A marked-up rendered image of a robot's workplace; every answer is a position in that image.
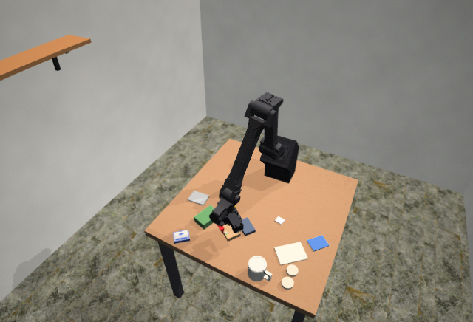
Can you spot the cream round disc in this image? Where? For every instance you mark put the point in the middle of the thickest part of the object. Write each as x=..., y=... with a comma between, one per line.
x=287, y=283
x=292, y=270

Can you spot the grey mug with white handle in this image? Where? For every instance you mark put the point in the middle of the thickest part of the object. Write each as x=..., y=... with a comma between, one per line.
x=257, y=269

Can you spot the wooden ball-in-hole puzzle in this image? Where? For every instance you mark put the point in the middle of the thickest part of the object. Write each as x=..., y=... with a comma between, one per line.
x=229, y=234

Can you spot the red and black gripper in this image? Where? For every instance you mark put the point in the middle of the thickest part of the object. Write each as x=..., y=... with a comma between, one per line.
x=222, y=223

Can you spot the blue flat square pad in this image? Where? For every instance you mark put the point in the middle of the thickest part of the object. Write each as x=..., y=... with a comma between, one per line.
x=317, y=243

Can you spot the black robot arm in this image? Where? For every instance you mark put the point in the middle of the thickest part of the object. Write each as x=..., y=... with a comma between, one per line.
x=262, y=107

